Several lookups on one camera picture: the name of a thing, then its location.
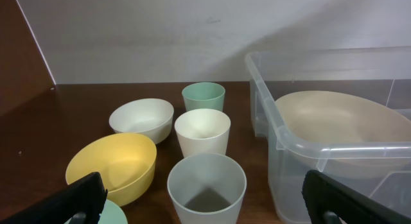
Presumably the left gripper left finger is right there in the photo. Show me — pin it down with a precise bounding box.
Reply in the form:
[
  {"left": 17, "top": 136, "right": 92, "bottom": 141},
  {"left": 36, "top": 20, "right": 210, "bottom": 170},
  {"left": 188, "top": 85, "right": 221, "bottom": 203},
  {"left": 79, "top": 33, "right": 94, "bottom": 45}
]
[{"left": 1, "top": 172, "right": 108, "bottom": 224}]

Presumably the grey cup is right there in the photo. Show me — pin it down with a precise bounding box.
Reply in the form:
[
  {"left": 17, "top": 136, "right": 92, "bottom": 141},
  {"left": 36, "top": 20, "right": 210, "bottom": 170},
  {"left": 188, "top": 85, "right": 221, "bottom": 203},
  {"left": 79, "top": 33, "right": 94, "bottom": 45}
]
[{"left": 167, "top": 153, "right": 247, "bottom": 224}]

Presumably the yellow small bowl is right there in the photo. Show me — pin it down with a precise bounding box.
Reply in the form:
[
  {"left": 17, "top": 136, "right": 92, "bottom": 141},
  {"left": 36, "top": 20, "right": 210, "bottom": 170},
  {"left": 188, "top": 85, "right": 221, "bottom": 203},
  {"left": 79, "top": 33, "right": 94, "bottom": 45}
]
[{"left": 66, "top": 133, "right": 157, "bottom": 207}]

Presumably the clear plastic storage container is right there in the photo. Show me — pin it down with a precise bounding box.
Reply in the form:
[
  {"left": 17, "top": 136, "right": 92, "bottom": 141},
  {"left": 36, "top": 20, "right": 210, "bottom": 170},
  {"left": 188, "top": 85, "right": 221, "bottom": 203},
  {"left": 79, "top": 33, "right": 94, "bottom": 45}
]
[{"left": 245, "top": 46, "right": 410, "bottom": 223}]

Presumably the beige plate bowl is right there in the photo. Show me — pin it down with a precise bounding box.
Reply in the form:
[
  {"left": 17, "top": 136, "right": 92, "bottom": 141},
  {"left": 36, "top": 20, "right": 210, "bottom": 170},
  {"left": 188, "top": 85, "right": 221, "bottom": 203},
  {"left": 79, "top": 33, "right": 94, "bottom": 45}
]
[{"left": 275, "top": 90, "right": 410, "bottom": 178}]

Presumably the cream white cup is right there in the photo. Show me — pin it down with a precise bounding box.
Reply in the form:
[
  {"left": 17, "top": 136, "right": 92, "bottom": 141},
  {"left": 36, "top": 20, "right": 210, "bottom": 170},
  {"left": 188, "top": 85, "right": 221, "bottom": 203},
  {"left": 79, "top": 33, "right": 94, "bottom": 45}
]
[{"left": 175, "top": 108, "right": 231, "bottom": 158}]

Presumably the white small bowl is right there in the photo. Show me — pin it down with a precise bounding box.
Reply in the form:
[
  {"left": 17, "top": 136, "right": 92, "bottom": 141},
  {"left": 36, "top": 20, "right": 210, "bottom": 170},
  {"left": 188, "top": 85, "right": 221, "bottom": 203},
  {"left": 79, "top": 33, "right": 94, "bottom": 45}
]
[{"left": 109, "top": 98, "right": 174, "bottom": 144}]

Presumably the mint green cup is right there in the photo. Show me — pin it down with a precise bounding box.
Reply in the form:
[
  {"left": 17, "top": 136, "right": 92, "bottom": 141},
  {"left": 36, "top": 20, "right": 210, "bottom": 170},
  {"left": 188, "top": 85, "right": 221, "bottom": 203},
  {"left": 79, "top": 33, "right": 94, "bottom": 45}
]
[{"left": 182, "top": 82, "right": 225, "bottom": 112}]

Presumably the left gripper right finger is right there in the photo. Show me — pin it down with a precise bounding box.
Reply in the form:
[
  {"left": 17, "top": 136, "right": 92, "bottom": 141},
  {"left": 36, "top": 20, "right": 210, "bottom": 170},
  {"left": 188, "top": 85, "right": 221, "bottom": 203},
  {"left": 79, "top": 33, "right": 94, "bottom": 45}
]
[{"left": 302, "top": 170, "right": 410, "bottom": 224}]

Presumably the mint green small bowl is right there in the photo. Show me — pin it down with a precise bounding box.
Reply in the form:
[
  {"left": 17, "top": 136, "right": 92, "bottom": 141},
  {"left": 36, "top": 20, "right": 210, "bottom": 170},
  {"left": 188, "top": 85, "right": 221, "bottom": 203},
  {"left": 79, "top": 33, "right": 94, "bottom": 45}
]
[{"left": 65, "top": 200, "right": 128, "bottom": 224}]

